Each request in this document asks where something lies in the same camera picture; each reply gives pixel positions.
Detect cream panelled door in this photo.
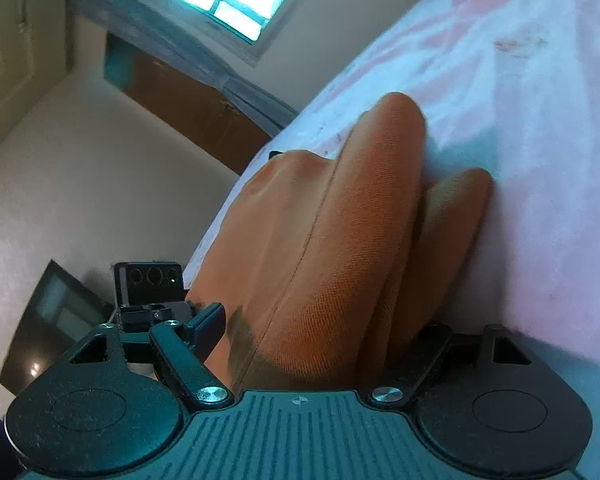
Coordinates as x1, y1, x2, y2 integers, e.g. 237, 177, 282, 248
0, 0, 73, 171

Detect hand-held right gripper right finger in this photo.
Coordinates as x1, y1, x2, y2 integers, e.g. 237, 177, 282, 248
369, 322, 532, 407

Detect pink floral bedsheet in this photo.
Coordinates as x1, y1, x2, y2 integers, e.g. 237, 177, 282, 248
182, 0, 600, 480

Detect brown wooden cabinet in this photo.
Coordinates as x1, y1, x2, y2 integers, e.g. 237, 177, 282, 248
104, 35, 277, 177

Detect orange pants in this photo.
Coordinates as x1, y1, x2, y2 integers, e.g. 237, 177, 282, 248
187, 91, 494, 397

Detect black screen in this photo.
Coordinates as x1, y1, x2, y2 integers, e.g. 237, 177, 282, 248
0, 259, 117, 396

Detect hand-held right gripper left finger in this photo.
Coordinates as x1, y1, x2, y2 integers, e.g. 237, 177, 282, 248
69, 302, 233, 407

